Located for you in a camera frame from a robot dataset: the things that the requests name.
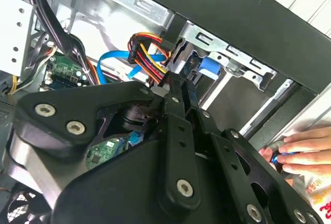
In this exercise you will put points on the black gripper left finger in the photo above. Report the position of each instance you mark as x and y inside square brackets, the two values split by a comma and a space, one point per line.
[77, 99]

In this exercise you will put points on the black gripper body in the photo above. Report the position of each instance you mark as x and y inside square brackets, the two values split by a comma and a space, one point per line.
[116, 187]

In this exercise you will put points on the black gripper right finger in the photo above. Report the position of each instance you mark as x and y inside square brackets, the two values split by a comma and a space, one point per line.
[232, 156]

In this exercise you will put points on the round black blue-ringed tool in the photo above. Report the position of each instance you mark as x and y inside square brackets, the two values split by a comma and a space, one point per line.
[274, 160]

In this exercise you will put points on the hard disk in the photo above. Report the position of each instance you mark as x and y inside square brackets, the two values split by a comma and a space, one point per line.
[209, 67]

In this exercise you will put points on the person's hand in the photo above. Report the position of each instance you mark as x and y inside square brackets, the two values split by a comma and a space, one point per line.
[310, 154]

